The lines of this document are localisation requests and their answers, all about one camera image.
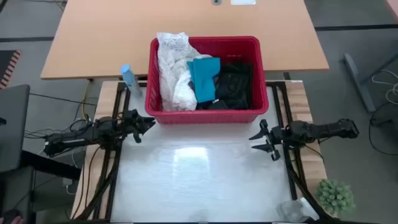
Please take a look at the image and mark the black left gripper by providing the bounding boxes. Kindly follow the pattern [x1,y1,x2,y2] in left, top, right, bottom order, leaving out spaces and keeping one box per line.
[120,108,156,144]

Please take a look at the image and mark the white power adapter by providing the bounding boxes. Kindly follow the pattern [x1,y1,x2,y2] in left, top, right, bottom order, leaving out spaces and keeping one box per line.
[62,177,77,195]

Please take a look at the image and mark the red plastic laundry basket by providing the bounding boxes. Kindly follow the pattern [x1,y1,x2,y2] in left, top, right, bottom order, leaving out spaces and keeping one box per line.
[144,35,270,125]

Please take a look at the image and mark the pink desk corner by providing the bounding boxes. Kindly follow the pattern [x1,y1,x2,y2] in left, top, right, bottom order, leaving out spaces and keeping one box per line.
[385,0,398,22]

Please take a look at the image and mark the blue garment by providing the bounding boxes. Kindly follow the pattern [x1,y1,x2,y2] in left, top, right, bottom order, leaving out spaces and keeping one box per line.
[186,57,221,104]

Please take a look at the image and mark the spray bottle with blue cap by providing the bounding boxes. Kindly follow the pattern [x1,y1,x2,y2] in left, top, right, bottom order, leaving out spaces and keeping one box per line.
[119,64,144,99]

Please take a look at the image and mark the thin black floor cable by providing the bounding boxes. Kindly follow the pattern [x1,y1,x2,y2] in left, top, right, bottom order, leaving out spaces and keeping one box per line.
[29,92,98,106]

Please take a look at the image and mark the black side table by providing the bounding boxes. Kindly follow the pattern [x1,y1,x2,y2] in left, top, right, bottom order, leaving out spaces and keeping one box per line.
[0,151,82,224]

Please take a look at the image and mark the clear plastic cup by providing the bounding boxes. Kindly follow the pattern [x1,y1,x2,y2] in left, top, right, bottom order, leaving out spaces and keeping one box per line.
[275,197,320,223]

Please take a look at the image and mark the small green potted plant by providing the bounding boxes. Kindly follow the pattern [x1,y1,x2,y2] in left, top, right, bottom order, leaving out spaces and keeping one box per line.
[315,179,356,217]

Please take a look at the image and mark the white lace garment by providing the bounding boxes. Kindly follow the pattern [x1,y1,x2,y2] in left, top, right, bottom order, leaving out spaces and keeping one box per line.
[156,31,215,112]

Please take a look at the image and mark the tangled cable bundle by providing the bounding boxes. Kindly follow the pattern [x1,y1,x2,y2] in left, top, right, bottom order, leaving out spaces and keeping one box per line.
[24,118,94,141]

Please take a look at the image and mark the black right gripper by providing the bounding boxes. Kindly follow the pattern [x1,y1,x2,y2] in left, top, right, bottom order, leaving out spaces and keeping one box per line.
[248,119,292,161]

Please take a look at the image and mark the grey computer monitor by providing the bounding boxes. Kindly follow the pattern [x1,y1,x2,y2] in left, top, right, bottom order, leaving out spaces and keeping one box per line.
[0,84,31,174]

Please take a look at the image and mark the white floor cable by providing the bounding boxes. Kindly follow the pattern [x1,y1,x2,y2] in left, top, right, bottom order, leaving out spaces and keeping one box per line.
[371,68,398,105]

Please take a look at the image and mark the tan wooden desk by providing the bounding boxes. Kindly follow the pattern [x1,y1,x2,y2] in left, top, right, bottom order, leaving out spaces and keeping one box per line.
[40,0,330,80]

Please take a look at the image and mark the yellow cable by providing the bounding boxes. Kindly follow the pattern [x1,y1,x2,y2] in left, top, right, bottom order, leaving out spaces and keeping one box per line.
[81,79,91,121]

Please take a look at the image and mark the black metal table frame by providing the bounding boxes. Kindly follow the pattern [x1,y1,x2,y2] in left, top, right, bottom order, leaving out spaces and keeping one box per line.
[71,80,340,224]

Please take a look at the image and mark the black garment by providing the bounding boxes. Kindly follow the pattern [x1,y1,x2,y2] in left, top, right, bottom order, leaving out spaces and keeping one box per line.
[195,62,253,110]

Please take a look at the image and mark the black orange striped mat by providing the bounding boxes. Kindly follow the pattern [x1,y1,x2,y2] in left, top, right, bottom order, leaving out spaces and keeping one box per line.
[0,49,22,90]

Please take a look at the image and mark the grey metal desk leg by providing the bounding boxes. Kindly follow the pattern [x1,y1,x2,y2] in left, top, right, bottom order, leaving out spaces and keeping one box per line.
[343,52,398,113]

